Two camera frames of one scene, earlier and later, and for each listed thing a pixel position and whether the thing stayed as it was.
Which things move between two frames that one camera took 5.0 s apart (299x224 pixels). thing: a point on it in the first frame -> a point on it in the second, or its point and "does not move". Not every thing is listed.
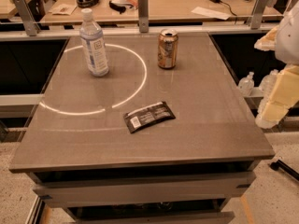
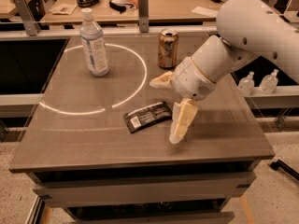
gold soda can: [167, 49] does not move
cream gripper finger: [268, 42] -> [163, 81]
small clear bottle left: [247, 84] does not move
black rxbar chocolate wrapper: [145, 117] does not move
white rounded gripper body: [288, 37] -> [191, 79]
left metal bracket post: [30, 23] does not move
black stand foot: [275, 165] does not move
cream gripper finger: [283, 95] -> [184, 113]
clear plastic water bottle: [95, 50] does not move
